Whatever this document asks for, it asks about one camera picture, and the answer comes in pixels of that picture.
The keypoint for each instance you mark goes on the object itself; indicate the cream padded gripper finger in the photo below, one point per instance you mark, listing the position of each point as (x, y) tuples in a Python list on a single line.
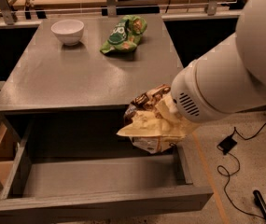
[(163, 121)]

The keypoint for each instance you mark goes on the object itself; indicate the brown sea salt chip bag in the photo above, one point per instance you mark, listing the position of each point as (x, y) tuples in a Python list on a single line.
[(146, 102)]

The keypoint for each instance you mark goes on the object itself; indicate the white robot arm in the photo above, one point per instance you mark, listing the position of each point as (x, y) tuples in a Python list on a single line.
[(229, 78)]

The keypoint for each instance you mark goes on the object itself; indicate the grey open top drawer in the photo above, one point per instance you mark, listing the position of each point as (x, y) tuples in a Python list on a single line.
[(73, 166)]

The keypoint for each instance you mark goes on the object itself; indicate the green chip bag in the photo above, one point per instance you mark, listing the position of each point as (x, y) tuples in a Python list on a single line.
[(126, 35)]

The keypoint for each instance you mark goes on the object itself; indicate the grey counter cabinet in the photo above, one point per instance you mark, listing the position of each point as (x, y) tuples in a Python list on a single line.
[(52, 77)]

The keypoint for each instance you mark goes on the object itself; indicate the black power adapter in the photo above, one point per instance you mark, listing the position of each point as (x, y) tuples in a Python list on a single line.
[(227, 144)]

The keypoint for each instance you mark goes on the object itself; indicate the white ceramic bowl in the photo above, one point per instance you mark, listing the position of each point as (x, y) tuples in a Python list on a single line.
[(69, 32)]

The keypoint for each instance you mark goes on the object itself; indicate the black cylindrical tool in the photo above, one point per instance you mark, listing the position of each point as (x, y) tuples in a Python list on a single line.
[(261, 204)]

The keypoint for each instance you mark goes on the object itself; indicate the cardboard box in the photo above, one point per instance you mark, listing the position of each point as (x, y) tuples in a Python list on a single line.
[(7, 153)]

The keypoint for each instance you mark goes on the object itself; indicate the metal railing frame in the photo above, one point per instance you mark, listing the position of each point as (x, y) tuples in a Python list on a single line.
[(114, 3)]

